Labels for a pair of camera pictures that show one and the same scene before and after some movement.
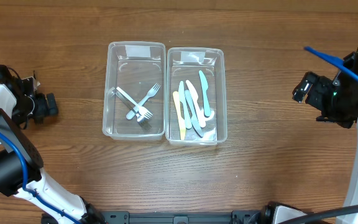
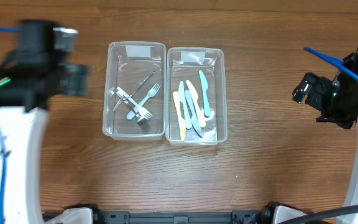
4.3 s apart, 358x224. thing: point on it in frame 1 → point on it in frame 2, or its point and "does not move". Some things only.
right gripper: x=305 y=88 does not move
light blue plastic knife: x=184 y=104 does not move
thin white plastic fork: x=150 y=93 → x=142 y=111
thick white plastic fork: x=150 y=94 does not move
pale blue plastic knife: x=204 y=87 does not move
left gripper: x=42 y=106 → x=74 y=79
